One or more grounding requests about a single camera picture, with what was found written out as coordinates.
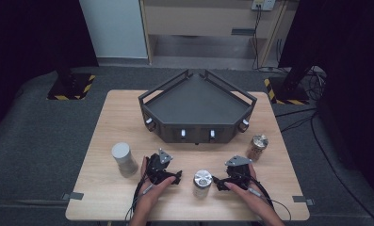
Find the beige wooden cabinet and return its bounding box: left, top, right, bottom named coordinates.
left=138, top=0, right=300, bottom=69

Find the silver-lidded jar with brown contents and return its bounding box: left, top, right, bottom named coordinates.
left=245, top=134, right=269, bottom=163

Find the white-lidded jar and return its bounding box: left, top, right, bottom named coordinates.
left=110, top=141, right=139, bottom=177

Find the long black floor cable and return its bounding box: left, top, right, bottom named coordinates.
left=309, top=112, right=374, bottom=226

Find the black stand post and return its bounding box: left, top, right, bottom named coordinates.
left=283, top=60, right=315, bottom=92
left=54, top=53, right=76, bottom=92

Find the right hand-held gripper cable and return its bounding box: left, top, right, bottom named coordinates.
left=249, top=175, right=293, bottom=222

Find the white wall socket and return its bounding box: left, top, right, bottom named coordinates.
left=251, top=0, right=277, bottom=12

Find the hazard-striped stand base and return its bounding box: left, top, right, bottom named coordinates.
left=263, top=76, right=311, bottom=106
left=45, top=73, right=97, bottom=102

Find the tangled cable bundle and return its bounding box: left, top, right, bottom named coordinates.
left=301, top=65, right=329, bottom=102

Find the black socket cable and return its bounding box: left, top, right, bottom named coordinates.
left=251, top=5, right=264, bottom=71

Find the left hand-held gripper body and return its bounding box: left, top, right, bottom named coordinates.
left=145, top=148, right=177, bottom=186

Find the person's right hand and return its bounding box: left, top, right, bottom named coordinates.
left=223, top=163, right=272, bottom=215

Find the black hexagonal tray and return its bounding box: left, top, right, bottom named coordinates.
left=138, top=69, right=258, bottom=146

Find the person's left hand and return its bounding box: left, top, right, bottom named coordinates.
left=139, top=155, right=177, bottom=212

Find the hand-held gripper cable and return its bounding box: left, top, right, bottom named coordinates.
left=249, top=175, right=293, bottom=222
left=123, top=175, right=155, bottom=226

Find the silver-lidded jar with pale contents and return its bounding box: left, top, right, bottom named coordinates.
left=192, top=169, right=214, bottom=200

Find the left hand-held gripper cable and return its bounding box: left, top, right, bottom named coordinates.
left=123, top=175, right=155, bottom=226

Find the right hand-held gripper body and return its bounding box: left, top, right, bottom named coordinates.
left=224, top=154, right=253, bottom=191

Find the grey tape strip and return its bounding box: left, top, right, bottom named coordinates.
left=60, top=191, right=85, bottom=202
left=291, top=195, right=316, bottom=207

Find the black curtain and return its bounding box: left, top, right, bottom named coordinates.
left=0, top=0, right=100, bottom=143
left=278, top=0, right=374, bottom=197

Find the grey label on cabinet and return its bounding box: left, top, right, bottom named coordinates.
left=230, top=27, right=257, bottom=37

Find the white panel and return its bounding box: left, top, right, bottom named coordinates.
left=78, top=0, right=149, bottom=60

